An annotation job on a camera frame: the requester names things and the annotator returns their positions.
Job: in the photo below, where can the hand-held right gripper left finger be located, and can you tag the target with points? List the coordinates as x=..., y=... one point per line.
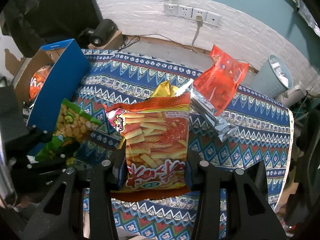
x=118, y=173

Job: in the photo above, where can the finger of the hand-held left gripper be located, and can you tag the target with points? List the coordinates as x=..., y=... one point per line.
x=40, y=135
x=37, y=167

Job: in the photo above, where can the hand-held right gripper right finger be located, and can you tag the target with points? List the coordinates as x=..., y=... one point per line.
x=193, y=177

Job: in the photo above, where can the green snack bag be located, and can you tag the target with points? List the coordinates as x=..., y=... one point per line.
x=72, y=122

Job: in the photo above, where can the large orange snack bag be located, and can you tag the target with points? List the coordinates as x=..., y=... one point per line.
x=40, y=82

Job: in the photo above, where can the red shrimp stick snack bag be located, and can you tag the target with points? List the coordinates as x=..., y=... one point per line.
x=155, y=135

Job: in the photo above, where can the blue cardboard box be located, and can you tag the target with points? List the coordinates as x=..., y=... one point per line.
x=62, y=80

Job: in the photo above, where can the silver metal tube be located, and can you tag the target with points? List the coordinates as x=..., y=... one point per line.
x=7, y=185

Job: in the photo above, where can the patterned blue tablecloth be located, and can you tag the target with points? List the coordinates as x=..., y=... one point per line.
x=250, y=140

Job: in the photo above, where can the silver foil packet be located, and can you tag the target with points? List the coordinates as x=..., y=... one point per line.
x=207, y=110

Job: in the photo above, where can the golden snack packet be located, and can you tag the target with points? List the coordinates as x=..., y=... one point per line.
x=163, y=90

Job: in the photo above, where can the red transparent snack bag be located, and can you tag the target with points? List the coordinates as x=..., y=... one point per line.
x=217, y=87

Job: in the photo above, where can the small wooden box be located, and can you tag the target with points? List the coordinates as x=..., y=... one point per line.
x=116, y=41

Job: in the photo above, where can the light blue waste bin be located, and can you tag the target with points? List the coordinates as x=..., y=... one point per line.
x=267, y=80

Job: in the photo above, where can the black chair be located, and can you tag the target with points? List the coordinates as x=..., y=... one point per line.
x=312, y=142

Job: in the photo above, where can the white pipe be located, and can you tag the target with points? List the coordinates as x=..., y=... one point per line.
x=290, y=97

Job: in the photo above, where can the white paper trash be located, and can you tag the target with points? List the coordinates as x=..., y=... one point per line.
x=280, y=72

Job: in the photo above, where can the silver foil curtain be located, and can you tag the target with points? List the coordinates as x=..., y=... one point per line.
x=307, y=12

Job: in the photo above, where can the black camera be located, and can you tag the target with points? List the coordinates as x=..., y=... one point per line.
x=103, y=31

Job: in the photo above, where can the white wall socket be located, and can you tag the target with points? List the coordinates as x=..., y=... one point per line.
x=213, y=18
x=170, y=9
x=199, y=14
x=185, y=11

